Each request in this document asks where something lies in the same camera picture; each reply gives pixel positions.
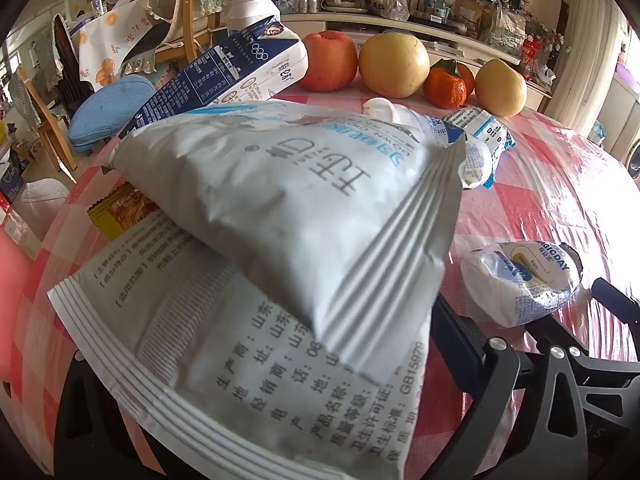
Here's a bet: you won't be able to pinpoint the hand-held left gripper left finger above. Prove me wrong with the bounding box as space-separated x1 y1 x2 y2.
54 351 132 480

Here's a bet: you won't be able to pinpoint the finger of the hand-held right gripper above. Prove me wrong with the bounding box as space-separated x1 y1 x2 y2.
591 277 640 322

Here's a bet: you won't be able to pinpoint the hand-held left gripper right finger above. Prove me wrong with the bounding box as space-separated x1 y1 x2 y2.
431 300 640 480

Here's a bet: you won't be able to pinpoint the crushed white plastic bottle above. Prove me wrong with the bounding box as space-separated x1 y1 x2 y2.
460 240 585 329

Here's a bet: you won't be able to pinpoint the red gold-edged snack packet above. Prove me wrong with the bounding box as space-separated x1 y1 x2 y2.
87 184 168 242

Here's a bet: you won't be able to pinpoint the blue and white wipes packet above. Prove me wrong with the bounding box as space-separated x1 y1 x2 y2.
362 97 516 191

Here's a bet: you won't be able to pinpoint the dark blue milk carton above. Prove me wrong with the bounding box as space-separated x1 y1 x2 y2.
119 24 310 143

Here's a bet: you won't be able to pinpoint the white cushion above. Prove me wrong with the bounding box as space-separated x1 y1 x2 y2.
20 180 71 233

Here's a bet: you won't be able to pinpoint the yellow pear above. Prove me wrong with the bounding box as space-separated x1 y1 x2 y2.
474 58 528 118
358 31 431 100

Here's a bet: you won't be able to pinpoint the orange tangerine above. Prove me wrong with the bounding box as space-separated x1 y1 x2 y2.
432 58 476 96
423 66 468 109

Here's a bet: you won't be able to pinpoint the white curtain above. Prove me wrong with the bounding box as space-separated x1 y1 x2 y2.
542 0 628 126

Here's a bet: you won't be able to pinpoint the clear plastic bag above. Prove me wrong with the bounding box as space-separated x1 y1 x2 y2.
487 0 527 51

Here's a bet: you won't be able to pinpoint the red apple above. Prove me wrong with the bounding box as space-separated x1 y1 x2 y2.
300 30 360 93

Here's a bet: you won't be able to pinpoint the blue cushioned chair seat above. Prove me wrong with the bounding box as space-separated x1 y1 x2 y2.
67 75 157 152

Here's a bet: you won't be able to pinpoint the white cabinet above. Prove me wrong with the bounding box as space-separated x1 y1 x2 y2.
280 7 556 98

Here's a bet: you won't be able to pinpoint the dark carved chair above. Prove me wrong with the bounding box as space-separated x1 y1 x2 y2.
52 14 98 111

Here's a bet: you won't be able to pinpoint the pack of silver cans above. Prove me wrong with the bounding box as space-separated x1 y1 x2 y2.
274 0 325 13

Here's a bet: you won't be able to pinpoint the orange-print white cloth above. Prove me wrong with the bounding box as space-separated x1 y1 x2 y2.
77 0 168 93

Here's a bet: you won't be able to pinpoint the white capped plastic bottle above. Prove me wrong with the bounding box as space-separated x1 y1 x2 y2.
226 0 282 36

